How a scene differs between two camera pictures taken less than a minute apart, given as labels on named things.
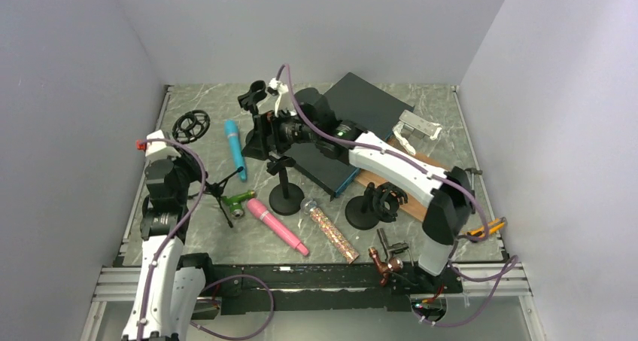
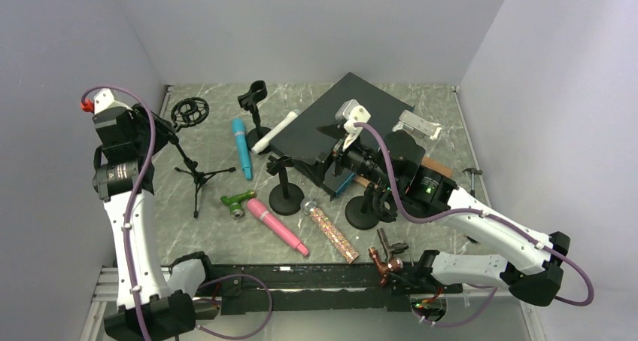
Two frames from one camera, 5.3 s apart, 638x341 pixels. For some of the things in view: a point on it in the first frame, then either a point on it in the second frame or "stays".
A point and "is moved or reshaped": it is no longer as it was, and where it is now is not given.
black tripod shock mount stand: x=189 y=127 → x=189 y=111
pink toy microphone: x=259 y=209 stays
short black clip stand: x=286 y=199 stays
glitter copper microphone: x=308 y=205 stays
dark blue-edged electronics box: x=365 y=108 stays
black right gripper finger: x=258 y=142 → x=317 y=172
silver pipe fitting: x=389 y=251 stays
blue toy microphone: x=233 y=134 is moved or reshaped
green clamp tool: x=234 y=202 stays
